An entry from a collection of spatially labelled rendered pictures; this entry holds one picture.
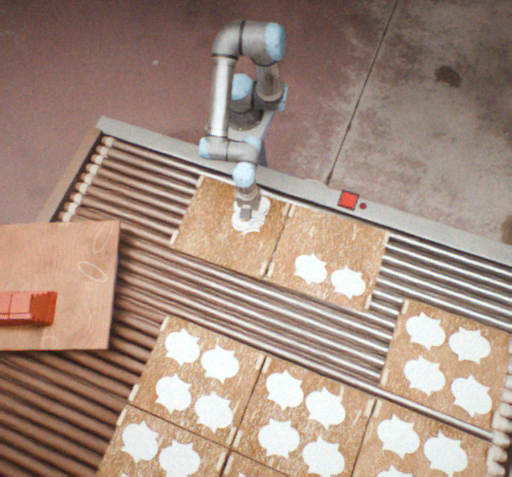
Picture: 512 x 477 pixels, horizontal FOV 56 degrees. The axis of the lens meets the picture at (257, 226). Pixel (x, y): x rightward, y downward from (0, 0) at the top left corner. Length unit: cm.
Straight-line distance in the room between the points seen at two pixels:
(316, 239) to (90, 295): 91
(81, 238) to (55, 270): 16
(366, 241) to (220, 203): 62
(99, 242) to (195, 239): 38
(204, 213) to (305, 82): 172
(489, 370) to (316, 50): 250
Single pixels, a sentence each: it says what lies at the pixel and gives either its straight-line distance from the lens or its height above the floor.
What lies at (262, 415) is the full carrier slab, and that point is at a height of 94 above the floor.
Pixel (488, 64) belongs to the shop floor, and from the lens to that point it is 380.
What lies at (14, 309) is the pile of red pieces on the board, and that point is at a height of 120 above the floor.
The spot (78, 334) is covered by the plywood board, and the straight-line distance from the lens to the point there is 192.
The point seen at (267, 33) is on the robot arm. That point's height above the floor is 152.
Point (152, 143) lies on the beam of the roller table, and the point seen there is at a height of 91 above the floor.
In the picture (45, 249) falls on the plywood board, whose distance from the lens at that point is 207.
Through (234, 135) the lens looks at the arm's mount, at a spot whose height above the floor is 88.
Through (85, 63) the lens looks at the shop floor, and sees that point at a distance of 393.
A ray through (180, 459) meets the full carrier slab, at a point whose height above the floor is 95.
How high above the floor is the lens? 278
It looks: 69 degrees down
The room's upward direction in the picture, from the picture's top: 11 degrees counter-clockwise
